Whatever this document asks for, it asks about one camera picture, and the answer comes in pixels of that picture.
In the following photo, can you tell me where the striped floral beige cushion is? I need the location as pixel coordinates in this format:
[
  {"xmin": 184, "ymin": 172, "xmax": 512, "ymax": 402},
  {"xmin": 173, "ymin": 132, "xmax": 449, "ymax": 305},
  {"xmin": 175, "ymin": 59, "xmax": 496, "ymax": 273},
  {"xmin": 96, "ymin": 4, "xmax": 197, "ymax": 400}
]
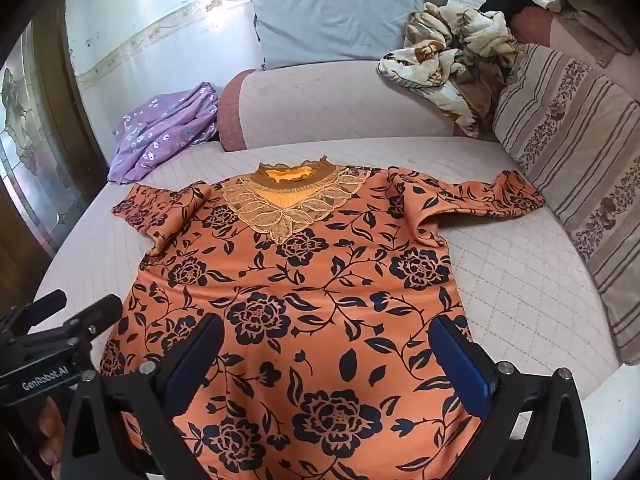
[{"xmin": 492, "ymin": 42, "xmax": 640, "ymax": 366}]

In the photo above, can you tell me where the person's left hand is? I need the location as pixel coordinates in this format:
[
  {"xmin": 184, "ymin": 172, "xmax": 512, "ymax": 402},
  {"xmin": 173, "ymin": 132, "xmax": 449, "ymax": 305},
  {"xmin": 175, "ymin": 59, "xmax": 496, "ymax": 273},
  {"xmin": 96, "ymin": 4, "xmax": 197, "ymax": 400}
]
[{"xmin": 38, "ymin": 394, "xmax": 65, "ymax": 479}]

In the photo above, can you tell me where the purple floral cloth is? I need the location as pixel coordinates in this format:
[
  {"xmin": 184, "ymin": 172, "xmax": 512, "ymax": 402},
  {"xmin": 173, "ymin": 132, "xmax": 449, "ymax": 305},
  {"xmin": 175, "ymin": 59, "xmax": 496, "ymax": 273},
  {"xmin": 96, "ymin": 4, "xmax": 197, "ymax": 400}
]
[{"xmin": 107, "ymin": 81, "xmax": 221, "ymax": 186}]

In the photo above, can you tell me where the wooden stained glass door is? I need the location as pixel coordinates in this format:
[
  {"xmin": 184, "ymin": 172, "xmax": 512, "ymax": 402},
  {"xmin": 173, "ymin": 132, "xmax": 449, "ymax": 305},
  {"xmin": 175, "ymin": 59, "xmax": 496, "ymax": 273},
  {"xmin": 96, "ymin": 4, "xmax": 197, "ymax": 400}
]
[{"xmin": 0, "ymin": 25, "xmax": 108, "ymax": 301}]

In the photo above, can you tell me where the beige cloth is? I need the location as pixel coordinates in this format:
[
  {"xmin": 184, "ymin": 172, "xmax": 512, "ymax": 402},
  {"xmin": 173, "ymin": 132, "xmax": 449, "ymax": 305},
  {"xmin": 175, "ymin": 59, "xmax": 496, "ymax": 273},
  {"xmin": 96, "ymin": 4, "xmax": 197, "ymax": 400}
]
[{"xmin": 516, "ymin": 0, "xmax": 640, "ymax": 68}]

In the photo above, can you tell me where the pink bolster cushion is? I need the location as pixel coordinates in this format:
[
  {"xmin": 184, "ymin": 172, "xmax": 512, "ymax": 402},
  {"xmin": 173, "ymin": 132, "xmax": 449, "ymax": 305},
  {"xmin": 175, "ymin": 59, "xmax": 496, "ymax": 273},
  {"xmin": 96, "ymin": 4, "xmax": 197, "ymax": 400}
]
[
  {"xmin": 216, "ymin": 57, "xmax": 501, "ymax": 153},
  {"xmin": 510, "ymin": 7, "xmax": 640, "ymax": 88}
]

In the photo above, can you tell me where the orange floral shirt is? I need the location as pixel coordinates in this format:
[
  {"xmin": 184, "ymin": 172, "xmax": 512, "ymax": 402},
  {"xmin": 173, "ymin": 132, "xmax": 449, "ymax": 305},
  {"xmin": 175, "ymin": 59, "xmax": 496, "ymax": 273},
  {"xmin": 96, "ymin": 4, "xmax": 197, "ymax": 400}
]
[{"xmin": 99, "ymin": 156, "xmax": 546, "ymax": 480}]

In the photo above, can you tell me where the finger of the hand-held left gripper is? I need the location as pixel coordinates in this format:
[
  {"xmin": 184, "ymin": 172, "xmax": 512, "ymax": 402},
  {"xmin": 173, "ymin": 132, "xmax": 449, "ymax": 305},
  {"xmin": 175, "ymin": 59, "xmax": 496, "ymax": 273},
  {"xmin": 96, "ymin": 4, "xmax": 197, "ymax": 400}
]
[
  {"xmin": 17, "ymin": 289, "xmax": 68, "ymax": 326},
  {"xmin": 54, "ymin": 294, "xmax": 124, "ymax": 342}
]

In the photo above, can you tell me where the light grey pillow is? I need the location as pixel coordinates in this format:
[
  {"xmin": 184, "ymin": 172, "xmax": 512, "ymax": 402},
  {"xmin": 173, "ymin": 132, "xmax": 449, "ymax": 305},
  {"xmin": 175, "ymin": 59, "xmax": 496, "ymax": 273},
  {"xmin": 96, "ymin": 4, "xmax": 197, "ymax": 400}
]
[{"xmin": 246, "ymin": 0, "xmax": 426, "ymax": 71}]

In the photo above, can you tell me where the cream brown floral blanket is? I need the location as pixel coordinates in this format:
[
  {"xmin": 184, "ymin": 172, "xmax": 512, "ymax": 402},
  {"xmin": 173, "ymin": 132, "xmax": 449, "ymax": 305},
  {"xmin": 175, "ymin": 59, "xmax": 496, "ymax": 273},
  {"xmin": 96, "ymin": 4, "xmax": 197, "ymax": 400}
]
[{"xmin": 377, "ymin": 0, "xmax": 521, "ymax": 138}]

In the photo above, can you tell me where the black cloth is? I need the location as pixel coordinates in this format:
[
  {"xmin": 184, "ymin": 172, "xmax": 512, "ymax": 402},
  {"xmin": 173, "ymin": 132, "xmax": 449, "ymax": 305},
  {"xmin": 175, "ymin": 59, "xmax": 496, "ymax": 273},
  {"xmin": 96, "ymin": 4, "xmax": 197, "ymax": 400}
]
[{"xmin": 479, "ymin": 0, "xmax": 538, "ymax": 23}]

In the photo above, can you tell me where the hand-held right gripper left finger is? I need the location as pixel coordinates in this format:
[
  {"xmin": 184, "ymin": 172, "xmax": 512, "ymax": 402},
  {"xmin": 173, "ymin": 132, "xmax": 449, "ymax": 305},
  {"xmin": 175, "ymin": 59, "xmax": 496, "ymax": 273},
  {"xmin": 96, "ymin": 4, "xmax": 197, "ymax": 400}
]
[{"xmin": 60, "ymin": 312, "xmax": 226, "ymax": 480}]

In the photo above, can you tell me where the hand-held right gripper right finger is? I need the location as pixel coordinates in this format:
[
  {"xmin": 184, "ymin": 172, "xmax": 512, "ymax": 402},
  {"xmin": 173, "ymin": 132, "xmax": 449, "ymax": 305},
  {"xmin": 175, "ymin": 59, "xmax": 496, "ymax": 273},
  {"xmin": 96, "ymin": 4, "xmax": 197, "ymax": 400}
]
[{"xmin": 429, "ymin": 316, "xmax": 593, "ymax": 480}]

